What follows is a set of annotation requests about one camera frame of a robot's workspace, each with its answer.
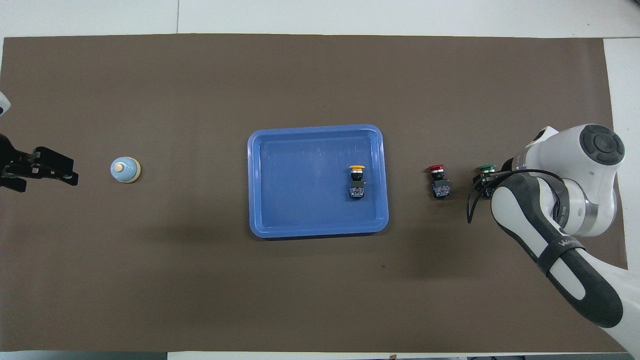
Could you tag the brown table mat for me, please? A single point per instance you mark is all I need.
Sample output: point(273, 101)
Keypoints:
point(150, 280)

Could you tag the light blue desk bell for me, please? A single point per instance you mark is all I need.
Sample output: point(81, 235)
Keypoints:
point(124, 170)

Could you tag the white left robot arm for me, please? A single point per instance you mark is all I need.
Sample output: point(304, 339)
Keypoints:
point(3, 104)

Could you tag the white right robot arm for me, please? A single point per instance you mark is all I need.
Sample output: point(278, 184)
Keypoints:
point(575, 200)

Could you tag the red push button switch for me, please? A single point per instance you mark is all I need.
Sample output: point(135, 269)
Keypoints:
point(439, 182)

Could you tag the green push button switch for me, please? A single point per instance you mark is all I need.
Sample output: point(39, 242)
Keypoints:
point(486, 168)

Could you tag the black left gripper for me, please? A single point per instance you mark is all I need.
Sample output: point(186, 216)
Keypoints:
point(15, 162)

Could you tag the yellow push button switch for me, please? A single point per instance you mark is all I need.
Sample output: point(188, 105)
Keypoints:
point(357, 182)

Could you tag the blue plastic tray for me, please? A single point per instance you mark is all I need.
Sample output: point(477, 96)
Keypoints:
point(300, 185)

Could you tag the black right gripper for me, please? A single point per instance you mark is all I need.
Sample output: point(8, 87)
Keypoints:
point(514, 166)

